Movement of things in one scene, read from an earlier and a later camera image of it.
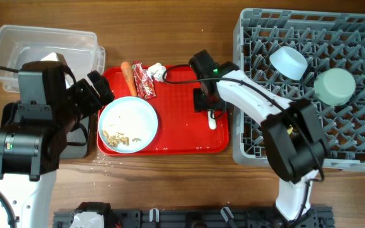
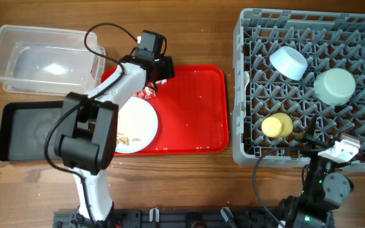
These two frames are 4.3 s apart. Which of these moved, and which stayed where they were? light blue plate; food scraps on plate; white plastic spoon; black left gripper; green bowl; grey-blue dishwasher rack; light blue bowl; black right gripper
Moved: black left gripper; white plastic spoon; black right gripper
Stayed: light blue plate; green bowl; light blue bowl; food scraps on plate; grey-blue dishwasher rack
